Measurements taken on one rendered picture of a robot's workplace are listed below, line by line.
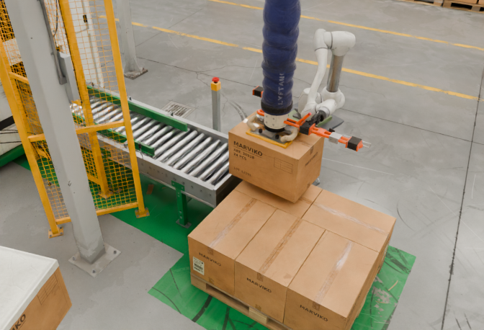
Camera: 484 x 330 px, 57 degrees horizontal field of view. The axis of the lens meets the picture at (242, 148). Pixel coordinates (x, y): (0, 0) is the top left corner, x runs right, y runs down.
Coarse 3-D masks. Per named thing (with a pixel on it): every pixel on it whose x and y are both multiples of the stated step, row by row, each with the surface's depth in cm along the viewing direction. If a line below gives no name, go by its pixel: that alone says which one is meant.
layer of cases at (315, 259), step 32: (256, 192) 356; (320, 192) 357; (224, 224) 327; (256, 224) 328; (288, 224) 328; (320, 224) 329; (352, 224) 329; (384, 224) 330; (192, 256) 328; (224, 256) 305; (256, 256) 304; (288, 256) 304; (320, 256) 305; (352, 256) 305; (384, 256) 352; (224, 288) 326; (256, 288) 303; (288, 288) 284; (320, 288) 283; (352, 288) 284; (288, 320) 301; (320, 320) 282; (352, 320) 304
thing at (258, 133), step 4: (260, 128) 327; (248, 132) 329; (252, 132) 328; (256, 132) 328; (260, 132) 326; (256, 136) 325; (260, 136) 324; (264, 136) 323; (268, 136) 323; (272, 136) 323; (276, 136) 319; (280, 136) 323; (264, 140) 322; (268, 140) 321; (272, 140) 320; (276, 140) 320; (280, 140) 320; (276, 144) 318; (280, 144) 316; (284, 144) 316; (288, 144) 317
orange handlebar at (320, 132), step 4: (260, 112) 328; (284, 120) 319; (292, 120) 319; (288, 124) 318; (292, 124) 316; (296, 124) 315; (316, 128) 311; (320, 128) 310; (312, 132) 309; (316, 132) 307; (320, 132) 306; (324, 132) 306; (328, 132) 307; (320, 136) 307; (324, 136) 305; (328, 136) 303; (340, 140) 300; (344, 140) 302
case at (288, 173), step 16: (240, 128) 336; (240, 144) 332; (256, 144) 322; (272, 144) 319; (304, 144) 319; (320, 144) 330; (240, 160) 340; (256, 160) 330; (272, 160) 320; (288, 160) 311; (304, 160) 314; (320, 160) 342; (240, 176) 350; (256, 176) 338; (272, 176) 328; (288, 176) 318; (304, 176) 325; (272, 192) 337; (288, 192) 326
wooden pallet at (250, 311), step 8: (192, 280) 346; (200, 280) 339; (200, 288) 345; (208, 288) 344; (216, 288) 332; (216, 296) 339; (224, 296) 339; (232, 296) 325; (232, 304) 333; (240, 304) 333; (248, 312) 328; (256, 312) 318; (256, 320) 323; (264, 320) 317; (272, 320) 323; (272, 328) 318; (280, 328) 318; (288, 328) 306
